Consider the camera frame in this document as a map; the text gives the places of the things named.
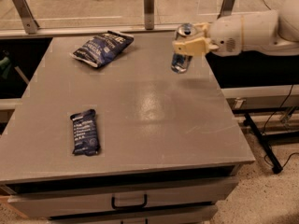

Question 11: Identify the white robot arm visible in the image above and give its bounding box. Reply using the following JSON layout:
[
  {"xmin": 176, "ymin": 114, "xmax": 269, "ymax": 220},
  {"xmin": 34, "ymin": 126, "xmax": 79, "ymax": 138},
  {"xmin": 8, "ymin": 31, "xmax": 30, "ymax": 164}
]
[{"xmin": 173, "ymin": 0, "xmax": 299, "ymax": 57}]

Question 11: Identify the dark blue snack bar wrapper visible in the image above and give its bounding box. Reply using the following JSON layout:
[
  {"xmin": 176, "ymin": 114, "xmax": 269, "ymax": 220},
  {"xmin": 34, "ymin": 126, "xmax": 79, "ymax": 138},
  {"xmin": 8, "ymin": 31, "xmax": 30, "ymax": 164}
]
[{"xmin": 70, "ymin": 109, "xmax": 100, "ymax": 156}]

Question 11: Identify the black drawer handle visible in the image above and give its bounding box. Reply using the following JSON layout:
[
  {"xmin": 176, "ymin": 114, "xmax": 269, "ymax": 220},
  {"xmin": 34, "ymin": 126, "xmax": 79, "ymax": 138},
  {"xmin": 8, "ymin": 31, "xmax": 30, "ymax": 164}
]
[{"xmin": 110, "ymin": 194, "xmax": 148, "ymax": 210}]

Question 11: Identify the grey lower drawer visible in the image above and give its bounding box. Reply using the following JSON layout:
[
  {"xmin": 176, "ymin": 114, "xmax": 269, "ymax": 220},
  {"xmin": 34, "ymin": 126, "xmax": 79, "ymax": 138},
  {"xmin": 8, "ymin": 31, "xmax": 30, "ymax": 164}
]
[{"xmin": 49, "ymin": 205, "xmax": 218, "ymax": 224}]

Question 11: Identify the black metal stand leg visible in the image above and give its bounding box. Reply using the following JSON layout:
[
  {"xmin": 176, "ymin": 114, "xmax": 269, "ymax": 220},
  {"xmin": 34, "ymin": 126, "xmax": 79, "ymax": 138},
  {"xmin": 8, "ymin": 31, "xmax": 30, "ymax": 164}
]
[{"xmin": 243, "ymin": 113, "xmax": 283, "ymax": 174}]

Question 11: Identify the blue chip bag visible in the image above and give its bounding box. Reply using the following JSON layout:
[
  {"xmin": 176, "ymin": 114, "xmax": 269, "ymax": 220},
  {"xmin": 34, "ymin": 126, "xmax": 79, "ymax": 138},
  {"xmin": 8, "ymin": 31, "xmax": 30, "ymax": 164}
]
[{"xmin": 71, "ymin": 31, "xmax": 134, "ymax": 68}]

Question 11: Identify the right metal railing bracket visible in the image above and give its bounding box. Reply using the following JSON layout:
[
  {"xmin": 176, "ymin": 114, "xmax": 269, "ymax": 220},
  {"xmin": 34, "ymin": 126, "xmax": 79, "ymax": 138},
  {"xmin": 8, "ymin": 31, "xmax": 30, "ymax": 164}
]
[{"xmin": 218, "ymin": 0, "xmax": 235, "ymax": 18}]

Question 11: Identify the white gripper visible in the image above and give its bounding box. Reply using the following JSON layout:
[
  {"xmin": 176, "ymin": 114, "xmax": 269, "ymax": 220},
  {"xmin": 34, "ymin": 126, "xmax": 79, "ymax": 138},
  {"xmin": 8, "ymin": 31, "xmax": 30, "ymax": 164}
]
[{"xmin": 172, "ymin": 15, "xmax": 242, "ymax": 57}]

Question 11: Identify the metal railing bracket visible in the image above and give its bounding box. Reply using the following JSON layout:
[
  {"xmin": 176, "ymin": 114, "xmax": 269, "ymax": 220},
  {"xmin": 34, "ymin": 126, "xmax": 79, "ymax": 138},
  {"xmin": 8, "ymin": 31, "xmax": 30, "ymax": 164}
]
[
  {"xmin": 144, "ymin": 0, "xmax": 154, "ymax": 30},
  {"xmin": 218, "ymin": 0, "xmax": 235, "ymax": 18},
  {"xmin": 12, "ymin": 0, "xmax": 39, "ymax": 35}
]

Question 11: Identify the grey drawer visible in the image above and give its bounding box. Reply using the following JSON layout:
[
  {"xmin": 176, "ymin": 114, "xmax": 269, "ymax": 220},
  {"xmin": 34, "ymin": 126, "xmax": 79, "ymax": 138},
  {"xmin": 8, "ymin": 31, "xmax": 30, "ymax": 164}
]
[
  {"xmin": 8, "ymin": 176, "xmax": 238, "ymax": 217},
  {"xmin": 49, "ymin": 205, "xmax": 218, "ymax": 224}
]

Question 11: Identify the black floor cable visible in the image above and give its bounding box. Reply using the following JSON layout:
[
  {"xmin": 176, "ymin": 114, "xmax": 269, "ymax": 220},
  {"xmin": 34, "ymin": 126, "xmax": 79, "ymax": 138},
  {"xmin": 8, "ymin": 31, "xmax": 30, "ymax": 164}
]
[{"xmin": 260, "ymin": 84, "xmax": 299, "ymax": 170}]

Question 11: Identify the middle metal railing bracket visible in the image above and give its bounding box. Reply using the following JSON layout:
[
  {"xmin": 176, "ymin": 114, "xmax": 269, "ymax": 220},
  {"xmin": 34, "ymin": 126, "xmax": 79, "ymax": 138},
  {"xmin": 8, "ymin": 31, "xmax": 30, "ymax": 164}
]
[{"xmin": 144, "ymin": 0, "xmax": 154, "ymax": 30}]

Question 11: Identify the grey upper drawer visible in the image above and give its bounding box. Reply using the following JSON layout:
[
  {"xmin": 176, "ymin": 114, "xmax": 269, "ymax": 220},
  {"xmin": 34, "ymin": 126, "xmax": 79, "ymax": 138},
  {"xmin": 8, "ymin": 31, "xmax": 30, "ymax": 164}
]
[{"xmin": 8, "ymin": 176, "xmax": 238, "ymax": 217}]

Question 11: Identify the left metal railing bracket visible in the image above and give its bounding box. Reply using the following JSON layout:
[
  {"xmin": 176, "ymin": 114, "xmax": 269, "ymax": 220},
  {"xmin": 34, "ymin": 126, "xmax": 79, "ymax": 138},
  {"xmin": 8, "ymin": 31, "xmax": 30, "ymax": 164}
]
[{"xmin": 12, "ymin": 0, "xmax": 39, "ymax": 35}]

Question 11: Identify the silver blue redbull can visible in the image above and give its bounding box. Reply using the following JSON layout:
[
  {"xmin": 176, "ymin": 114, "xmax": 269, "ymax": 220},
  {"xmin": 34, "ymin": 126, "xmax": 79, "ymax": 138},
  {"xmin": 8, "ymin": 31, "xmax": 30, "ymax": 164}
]
[{"xmin": 171, "ymin": 23, "xmax": 197, "ymax": 74}]

